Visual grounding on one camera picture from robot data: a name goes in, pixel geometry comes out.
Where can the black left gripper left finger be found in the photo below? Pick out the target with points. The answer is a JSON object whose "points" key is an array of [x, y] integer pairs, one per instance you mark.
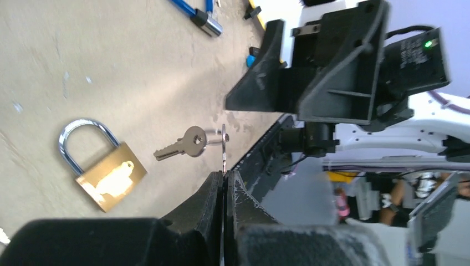
{"points": [[188, 235]]}

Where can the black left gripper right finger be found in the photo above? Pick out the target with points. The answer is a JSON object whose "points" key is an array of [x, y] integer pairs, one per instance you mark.
{"points": [[253, 237]]}

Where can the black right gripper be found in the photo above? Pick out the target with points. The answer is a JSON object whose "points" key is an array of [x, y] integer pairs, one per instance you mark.
{"points": [[349, 70]]}

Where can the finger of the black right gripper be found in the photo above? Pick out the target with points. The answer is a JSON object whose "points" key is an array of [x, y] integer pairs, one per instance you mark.
{"points": [[262, 88]]}

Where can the silver key set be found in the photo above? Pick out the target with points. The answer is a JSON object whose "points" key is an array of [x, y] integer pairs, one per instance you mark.
{"points": [[194, 143]]}

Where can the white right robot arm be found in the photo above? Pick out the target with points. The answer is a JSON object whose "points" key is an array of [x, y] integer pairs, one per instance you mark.
{"points": [[440, 124]]}

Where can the blue capped marker pen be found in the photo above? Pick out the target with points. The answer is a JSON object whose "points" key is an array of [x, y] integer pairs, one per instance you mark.
{"points": [[253, 52]]}

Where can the yellow framed whiteboard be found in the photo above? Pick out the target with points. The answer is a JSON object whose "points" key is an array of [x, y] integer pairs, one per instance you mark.
{"points": [[287, 10]]}

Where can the blue cable lock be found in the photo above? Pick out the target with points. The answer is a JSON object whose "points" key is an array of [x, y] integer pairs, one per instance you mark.
{"points": [[201, 19]]}

